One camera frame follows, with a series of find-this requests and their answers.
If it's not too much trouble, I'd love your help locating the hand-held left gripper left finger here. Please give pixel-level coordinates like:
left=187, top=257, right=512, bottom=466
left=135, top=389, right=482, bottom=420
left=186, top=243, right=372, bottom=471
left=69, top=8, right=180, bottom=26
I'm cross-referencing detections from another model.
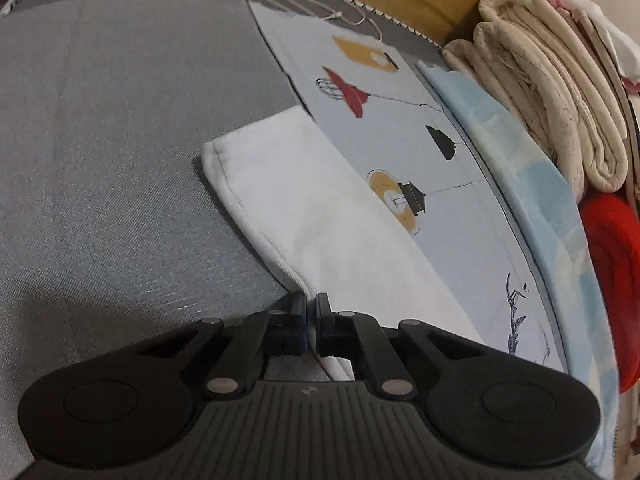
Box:
left=130, top=292, right=307, bottom=395

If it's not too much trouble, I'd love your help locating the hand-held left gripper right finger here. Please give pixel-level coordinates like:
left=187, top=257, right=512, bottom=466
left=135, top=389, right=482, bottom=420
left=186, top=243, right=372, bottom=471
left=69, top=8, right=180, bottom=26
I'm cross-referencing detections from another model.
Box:
left=314, top=292, right=493, bottom=399

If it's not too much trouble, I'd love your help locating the white garment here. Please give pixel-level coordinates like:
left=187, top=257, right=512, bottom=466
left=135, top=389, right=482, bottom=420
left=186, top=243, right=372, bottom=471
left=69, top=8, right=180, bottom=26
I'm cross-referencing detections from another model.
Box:
left=200, top=106, right=488, bottom=382

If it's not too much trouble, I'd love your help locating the deer printed bedsheet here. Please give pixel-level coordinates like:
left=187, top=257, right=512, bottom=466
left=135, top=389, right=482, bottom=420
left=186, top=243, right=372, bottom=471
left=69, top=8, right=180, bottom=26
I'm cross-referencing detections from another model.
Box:
left=248, top=0, right=572, bottom=376

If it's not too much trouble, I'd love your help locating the light blue patterned sheet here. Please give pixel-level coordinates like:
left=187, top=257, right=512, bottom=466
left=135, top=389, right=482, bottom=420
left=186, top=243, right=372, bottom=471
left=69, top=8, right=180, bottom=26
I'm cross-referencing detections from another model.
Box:
left=417, top=60, right=623, bottom=480

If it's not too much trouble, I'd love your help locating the red folded quilt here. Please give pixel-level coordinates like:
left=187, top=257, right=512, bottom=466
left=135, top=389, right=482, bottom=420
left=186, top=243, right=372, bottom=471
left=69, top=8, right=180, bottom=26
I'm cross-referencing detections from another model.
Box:
left=579, top=192, right=640, bottom=396

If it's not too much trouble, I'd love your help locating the cream folded quilt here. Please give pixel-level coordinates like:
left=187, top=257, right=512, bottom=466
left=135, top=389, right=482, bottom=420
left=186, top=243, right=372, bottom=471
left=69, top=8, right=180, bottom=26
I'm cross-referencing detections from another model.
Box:
left=442, top=0, right=632, bottom=206

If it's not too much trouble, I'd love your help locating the white crumpled cloth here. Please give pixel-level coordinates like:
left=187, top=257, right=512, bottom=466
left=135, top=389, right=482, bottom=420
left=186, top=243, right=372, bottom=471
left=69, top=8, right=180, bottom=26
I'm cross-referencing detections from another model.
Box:
left=542, top=0, right=640, bottom=92

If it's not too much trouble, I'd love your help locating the white cable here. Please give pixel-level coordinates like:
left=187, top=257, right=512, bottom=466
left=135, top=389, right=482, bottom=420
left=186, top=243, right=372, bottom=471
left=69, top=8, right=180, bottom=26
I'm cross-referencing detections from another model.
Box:
left=239, top=0, right=385, bottom=42

